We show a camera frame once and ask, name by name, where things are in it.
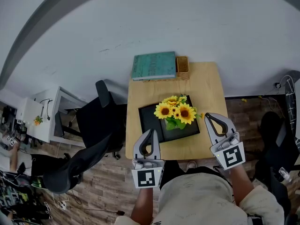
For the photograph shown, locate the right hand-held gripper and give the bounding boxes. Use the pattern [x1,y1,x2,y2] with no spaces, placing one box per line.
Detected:
[204,112,246,171]

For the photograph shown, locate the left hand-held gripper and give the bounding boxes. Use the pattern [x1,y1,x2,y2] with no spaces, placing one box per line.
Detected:
[131,128,166,189]

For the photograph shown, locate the black square tray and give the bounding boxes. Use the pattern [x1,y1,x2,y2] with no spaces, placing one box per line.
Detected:
[138,95,201,144]

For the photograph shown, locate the yellow sunflower potted flower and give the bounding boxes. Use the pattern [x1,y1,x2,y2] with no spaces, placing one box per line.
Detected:
[153,94,205,131]

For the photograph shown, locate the person's right forearm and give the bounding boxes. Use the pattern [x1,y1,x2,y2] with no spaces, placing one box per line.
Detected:
[228,165,255,208]

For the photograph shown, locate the another person's forearm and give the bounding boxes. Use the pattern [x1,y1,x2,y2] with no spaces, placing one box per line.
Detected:
[8,142,20,173]

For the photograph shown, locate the person's left forearm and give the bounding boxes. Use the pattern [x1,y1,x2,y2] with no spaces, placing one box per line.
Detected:
[129,187,157,224]

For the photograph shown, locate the person's black trousers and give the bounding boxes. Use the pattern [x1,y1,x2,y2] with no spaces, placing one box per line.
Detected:
[160,159,233,192]

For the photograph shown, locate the person's white shoe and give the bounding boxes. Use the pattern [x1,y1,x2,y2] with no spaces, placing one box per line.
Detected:
[186,160,198,173]

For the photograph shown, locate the black mesh office chair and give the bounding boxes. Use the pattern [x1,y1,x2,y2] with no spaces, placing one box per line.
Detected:
[43,80,128,195]

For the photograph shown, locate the woven wicker basket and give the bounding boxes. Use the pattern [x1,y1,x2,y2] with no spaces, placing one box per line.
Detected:
[175,56,190,80]

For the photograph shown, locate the person's cream shirt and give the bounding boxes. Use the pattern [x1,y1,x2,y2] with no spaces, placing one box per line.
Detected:
[114,166,285,225]

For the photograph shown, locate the teal hardcover book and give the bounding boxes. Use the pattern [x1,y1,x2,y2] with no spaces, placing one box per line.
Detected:
[131,51,177,81]

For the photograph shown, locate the clear plastic bottle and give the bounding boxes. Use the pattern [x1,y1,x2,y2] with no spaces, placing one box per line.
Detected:
[278,167,293,183]

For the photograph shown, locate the white desk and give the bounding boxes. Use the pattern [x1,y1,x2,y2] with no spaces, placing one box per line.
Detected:
[22,86,89,147]

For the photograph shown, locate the black desk lamp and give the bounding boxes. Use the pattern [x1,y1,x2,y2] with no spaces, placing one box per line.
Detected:
[39,98,53,121]

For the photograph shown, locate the black pole with white cable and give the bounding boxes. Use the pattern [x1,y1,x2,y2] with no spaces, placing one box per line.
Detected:
[284,75,299,140]

